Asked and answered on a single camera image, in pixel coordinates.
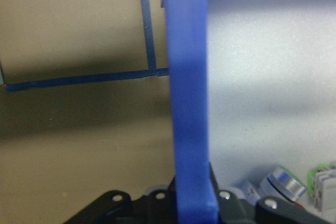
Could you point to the green and grey connector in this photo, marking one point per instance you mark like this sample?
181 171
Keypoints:
321 184

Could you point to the blue plastic bin with buttons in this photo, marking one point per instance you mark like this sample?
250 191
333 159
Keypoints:
187 77

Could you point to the silver round push button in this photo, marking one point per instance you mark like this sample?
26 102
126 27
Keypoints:
284 183

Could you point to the white push button switch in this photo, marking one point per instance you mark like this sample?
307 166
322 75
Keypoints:
248 191

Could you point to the white foam liner sheet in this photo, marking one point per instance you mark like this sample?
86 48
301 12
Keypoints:
262 77

